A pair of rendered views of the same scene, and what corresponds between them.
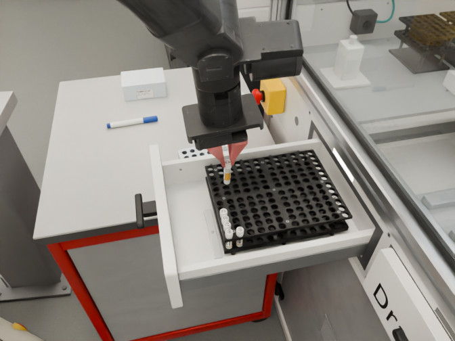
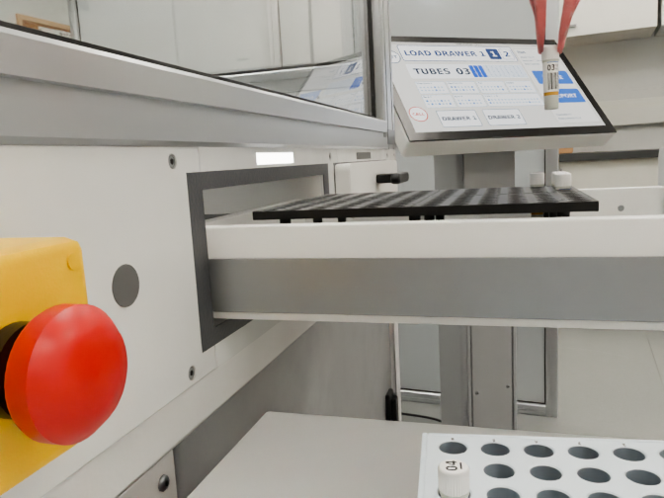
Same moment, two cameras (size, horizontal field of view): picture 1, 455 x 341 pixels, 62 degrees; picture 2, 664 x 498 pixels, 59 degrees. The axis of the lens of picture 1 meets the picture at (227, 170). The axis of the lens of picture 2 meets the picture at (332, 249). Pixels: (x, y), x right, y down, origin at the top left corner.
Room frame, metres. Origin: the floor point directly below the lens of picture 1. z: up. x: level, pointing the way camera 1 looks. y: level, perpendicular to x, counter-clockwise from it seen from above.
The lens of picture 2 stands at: (0.90, 0.08, 0.93)
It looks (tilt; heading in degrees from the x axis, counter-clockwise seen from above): 8 degrees down; 210
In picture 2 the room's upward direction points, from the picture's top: 3 degrees counter-clockwise
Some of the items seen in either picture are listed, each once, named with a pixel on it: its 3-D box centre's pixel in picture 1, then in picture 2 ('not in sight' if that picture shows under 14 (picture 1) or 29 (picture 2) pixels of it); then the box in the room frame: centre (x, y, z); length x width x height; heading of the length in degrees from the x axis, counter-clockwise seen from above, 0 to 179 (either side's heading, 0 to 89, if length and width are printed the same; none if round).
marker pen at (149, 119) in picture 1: (132, 122); not in sight; (0.84, 0.26, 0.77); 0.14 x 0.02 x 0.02; 105
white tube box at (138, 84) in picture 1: (143, 84); not in sight; (1.00, 0.25, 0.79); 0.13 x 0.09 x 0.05; 102
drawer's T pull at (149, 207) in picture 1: (146, 209); not in sight; (0.41, 0.14, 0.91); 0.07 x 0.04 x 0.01; 13
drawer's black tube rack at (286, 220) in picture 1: (272, 201); (430, 236); (0.46, -0.08, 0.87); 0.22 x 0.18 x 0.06; 103
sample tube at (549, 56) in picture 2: (227, 172); (550, 78); (0.42, 0.00, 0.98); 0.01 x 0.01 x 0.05
